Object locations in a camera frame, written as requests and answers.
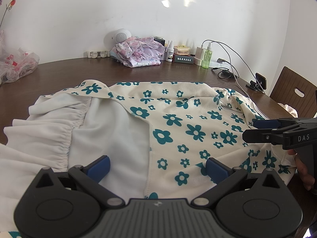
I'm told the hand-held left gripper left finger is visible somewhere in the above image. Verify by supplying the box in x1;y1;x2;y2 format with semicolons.
35;155;125;208

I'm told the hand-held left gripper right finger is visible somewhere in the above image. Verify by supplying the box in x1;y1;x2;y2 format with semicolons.
192;157;285;208

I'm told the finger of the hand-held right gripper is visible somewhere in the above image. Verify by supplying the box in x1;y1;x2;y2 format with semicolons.
253;118;302;129
242;125;288;145

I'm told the cream teal floral garment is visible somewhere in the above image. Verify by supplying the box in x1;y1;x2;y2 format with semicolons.
0;79;299;238

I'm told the person's right hand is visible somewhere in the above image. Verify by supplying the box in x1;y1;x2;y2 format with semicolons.
287;148;317;191

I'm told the cream fluffy cushion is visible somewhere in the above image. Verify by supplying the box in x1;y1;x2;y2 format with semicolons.
277;103;299;118

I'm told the smartphone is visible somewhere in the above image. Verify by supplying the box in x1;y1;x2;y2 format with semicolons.
255;72;267;90

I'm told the wooden chair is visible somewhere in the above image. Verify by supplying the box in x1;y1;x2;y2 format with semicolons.
269;66;317;109

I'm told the large white power strip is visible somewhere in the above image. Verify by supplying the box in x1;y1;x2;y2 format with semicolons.
209;61;231;70

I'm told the green spray bottle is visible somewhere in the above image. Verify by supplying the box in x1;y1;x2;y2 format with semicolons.
202;42;213;69

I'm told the dark green box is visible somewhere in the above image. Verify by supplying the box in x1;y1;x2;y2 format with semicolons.
173;54;194;65

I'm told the pink and blue garment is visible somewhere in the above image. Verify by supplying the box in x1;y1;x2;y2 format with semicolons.
110;50;124;63

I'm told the small white power strip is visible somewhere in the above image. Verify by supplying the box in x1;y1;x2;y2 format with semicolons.
87;50;111;59

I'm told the white spray bottle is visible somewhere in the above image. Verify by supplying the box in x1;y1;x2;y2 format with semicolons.
166;40;174;62

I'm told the purple floral frilled garment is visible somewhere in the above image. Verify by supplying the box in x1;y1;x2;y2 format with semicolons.
114;36;165;68

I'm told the clear red-printed plastic bag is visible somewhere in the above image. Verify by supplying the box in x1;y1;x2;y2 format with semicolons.
0;47;40;83

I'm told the white round speaker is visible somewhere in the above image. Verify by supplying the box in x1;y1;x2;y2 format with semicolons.
103;28;132;50

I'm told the black cable with clip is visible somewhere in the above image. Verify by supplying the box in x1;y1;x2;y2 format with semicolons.
217;69;239;80

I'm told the grey phone cable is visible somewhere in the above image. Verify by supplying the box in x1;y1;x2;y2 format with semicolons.
201;40;259;80

